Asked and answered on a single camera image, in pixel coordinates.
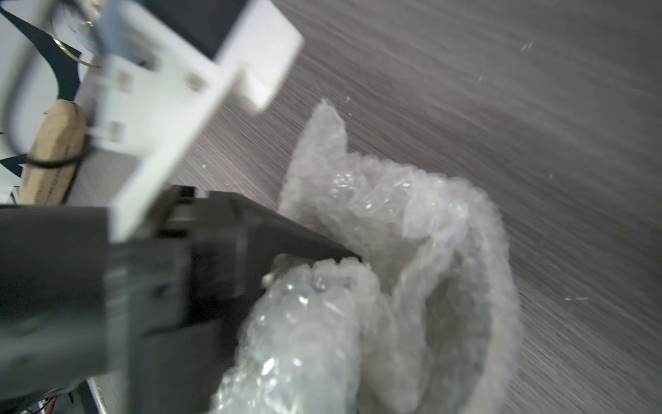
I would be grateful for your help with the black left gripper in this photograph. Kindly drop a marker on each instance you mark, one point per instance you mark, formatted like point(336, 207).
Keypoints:
point(163, 310)

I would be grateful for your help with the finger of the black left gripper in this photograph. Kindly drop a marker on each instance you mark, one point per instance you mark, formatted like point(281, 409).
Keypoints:
point(295, 233)

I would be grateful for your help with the bubble wrap sheet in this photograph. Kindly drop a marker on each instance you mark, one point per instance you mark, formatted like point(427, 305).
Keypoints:
point(424, 318)

